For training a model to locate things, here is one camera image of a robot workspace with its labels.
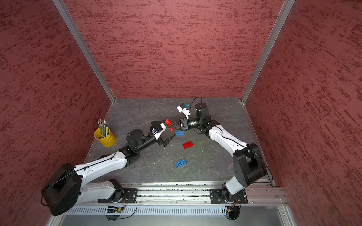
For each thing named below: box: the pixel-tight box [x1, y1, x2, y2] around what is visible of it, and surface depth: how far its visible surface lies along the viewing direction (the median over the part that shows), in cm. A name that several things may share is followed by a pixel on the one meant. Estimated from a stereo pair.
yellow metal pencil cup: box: [93, 127, 117, 148], surface depth 90 cm
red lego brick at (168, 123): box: [164, 119, 175, 132], surface depth 74 cm
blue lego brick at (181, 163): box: [175, 158, 187, 169], surface depth 87 cm
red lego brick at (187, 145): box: [182, 141, 194, 150], surface depth 95 cm
